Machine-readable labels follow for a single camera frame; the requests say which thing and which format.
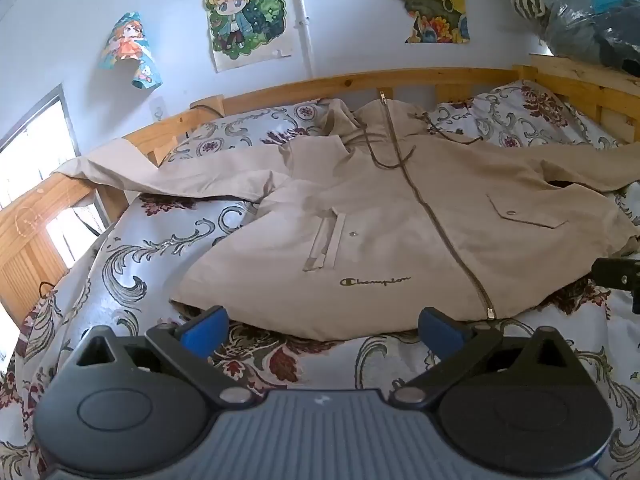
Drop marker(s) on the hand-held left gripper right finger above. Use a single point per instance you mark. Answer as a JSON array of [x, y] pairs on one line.
[[441, 334]]

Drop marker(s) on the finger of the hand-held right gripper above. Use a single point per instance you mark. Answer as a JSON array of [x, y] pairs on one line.
[[617, 272]]

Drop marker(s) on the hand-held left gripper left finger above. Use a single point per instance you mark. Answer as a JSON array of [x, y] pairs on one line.
[[202, 332]]

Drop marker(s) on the beige zip jacket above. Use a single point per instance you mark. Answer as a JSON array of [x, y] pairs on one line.
[[400, 220]]

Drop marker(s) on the plastic bags of clothes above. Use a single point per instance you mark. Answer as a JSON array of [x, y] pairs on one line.
[[575, 5]]

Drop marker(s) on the floral bed sheet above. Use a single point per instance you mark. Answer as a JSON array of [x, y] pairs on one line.
[[125, 260]]

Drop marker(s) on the wooden panel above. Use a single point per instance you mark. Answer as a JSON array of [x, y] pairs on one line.
[[25, 240]]

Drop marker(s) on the window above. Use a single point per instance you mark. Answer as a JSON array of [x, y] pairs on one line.
[[30, 145]]

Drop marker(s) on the white wall socket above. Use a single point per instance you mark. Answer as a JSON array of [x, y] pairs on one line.
[[158, 107]]

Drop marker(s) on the wooden bed frame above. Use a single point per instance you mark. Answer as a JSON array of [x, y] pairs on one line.
[[280, 90]]

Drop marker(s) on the curled orange-haired figure wall poster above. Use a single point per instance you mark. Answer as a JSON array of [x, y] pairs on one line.
[[129, 50]]

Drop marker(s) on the blond cartoon figure wall poster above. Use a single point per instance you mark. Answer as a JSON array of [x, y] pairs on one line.
[[245, 15]]

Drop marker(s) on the white wall conduit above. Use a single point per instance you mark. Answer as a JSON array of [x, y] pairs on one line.
[[302, 20]]

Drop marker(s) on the landscape wall poster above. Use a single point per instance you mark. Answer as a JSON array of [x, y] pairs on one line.
[[430, 0]]

